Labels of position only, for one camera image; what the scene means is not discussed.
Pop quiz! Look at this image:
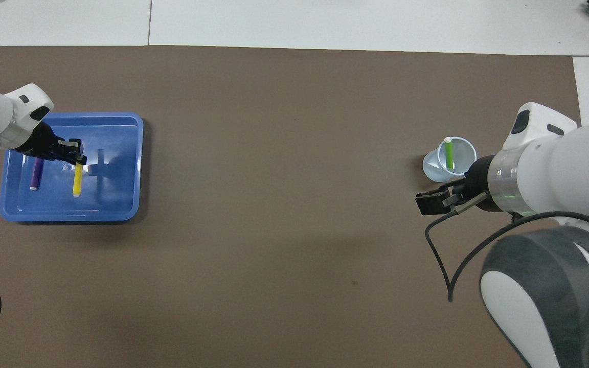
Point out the blue plastic tray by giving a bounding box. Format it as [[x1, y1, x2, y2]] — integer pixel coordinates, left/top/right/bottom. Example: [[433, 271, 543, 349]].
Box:
[[0, 112, 144, 224]]

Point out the translucent plastic cup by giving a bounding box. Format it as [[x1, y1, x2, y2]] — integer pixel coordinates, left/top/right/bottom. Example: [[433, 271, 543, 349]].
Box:
[[422, 136, 478, 183]]

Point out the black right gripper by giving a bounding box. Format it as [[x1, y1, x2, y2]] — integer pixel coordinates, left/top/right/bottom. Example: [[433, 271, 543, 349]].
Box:
[[416, 155, 500, 216]]

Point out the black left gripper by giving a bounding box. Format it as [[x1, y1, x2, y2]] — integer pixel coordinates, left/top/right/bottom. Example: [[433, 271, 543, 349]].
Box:
[[18, 123, 88, 165]]

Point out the purple pen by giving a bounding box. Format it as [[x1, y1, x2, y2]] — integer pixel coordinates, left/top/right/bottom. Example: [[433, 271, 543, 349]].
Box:
[[30, 157, 44, 191]]

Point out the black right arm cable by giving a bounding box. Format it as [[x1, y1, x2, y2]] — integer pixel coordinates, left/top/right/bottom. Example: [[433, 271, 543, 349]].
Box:
[[425, 193, 589, 302]]

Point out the brown table mat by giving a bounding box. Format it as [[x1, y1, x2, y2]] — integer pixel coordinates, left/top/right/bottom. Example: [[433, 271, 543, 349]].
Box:
[[0, 45, 589, 368]]

